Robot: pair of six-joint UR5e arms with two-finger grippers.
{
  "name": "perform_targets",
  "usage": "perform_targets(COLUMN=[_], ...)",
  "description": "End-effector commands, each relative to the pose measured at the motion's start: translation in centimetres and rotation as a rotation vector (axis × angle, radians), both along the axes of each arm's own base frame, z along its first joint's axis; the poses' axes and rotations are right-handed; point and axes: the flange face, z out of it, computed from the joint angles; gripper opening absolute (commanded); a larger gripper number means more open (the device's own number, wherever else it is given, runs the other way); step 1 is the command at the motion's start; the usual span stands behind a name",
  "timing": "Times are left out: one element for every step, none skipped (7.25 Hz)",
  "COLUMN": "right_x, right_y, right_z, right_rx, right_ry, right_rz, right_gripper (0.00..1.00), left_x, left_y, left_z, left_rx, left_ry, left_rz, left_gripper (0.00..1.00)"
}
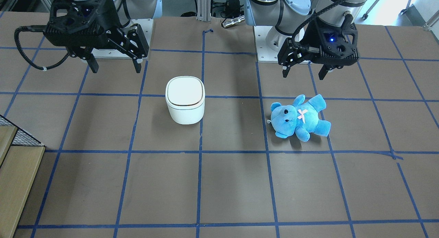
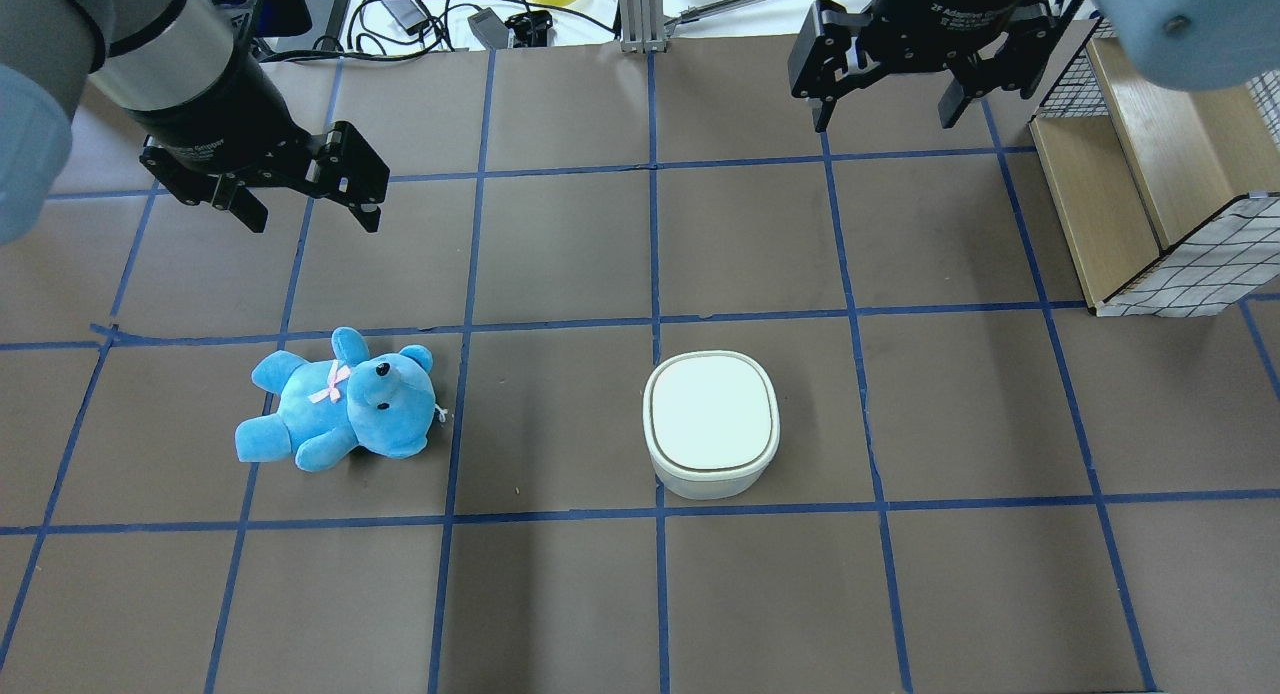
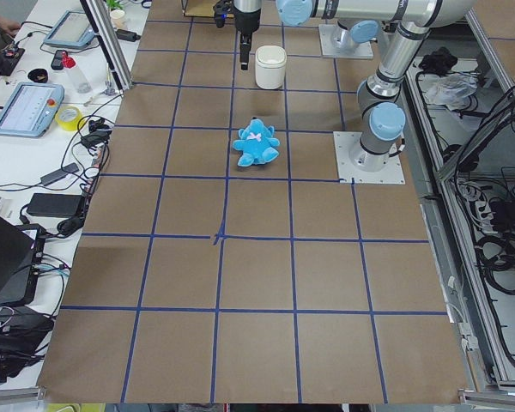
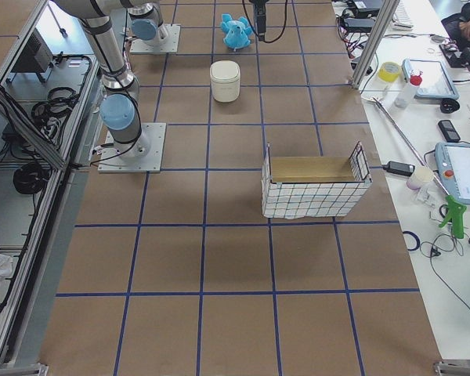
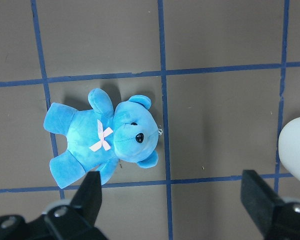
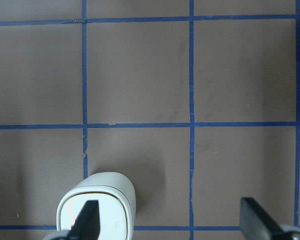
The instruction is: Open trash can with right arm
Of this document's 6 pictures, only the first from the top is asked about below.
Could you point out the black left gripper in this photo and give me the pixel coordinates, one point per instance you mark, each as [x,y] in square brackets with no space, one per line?
[310,35]

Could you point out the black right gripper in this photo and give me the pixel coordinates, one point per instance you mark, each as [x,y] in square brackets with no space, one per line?
[103,18]

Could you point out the white trash can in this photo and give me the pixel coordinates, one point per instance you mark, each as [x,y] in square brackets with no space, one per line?
[185,96]

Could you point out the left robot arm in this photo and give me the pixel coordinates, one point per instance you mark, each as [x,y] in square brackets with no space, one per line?
[291,17]

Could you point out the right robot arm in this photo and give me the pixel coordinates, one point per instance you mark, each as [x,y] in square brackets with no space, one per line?
[129,10]

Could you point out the blue teddy bear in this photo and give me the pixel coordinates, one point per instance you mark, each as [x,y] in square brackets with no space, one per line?
[301,118]

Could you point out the silver metal cylinder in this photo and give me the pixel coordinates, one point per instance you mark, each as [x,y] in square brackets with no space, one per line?
[230,22]

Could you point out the black power adapter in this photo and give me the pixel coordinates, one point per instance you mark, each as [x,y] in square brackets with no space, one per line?
[232,9]

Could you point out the aluminium profile post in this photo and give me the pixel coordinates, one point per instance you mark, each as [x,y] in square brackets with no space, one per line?
[204,10]

